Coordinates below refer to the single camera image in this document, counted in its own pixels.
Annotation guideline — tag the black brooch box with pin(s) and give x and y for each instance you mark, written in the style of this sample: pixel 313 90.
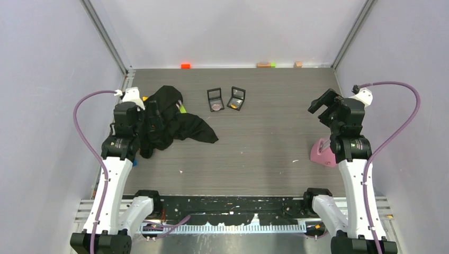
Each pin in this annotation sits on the black brooch box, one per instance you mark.
pixel 215 96
pixel 237 94

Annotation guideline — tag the red block at wall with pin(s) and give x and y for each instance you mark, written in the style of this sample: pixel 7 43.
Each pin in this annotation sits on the red block at wall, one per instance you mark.
pixel 185 66

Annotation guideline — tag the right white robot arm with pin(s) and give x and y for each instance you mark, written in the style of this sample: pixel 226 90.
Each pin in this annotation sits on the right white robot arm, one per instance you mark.
pixel 360 230

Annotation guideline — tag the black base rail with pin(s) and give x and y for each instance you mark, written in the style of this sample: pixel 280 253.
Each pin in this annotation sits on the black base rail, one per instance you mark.
pixel 232 210

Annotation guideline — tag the pink metronome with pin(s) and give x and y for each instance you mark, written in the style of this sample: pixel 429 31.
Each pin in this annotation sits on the pink metronome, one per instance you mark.
pixel 322 154

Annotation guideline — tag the black printed t-shirt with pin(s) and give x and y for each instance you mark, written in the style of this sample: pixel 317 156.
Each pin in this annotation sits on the black printed t-shirt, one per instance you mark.
pixel 177 126

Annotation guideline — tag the lime green stick block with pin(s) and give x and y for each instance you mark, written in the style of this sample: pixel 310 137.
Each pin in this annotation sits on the lime green stick block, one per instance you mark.
pixel 182 109

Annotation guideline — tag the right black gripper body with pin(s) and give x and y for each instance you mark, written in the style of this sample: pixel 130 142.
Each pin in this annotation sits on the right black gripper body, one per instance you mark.
pixel 332 100

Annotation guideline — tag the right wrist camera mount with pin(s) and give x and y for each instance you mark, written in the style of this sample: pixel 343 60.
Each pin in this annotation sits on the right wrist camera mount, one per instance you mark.
pixel 363 95

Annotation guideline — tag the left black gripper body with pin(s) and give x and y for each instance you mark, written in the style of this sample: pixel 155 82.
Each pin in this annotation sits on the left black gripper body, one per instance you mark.
pixel 154 123

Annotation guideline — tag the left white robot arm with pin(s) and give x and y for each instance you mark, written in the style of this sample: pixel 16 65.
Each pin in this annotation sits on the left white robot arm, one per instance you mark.
pixel 107 229

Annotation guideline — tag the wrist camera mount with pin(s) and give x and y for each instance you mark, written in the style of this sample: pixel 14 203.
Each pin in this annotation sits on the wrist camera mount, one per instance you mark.
pixel 130 95
pixel 363 95

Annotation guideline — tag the tan block at wall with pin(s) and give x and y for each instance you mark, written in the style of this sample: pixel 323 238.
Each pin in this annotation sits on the tan block at wall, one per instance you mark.
pixel 263 65

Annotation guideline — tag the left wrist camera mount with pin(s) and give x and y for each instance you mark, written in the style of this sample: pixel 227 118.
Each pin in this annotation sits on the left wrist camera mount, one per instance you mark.
pixel 130 95

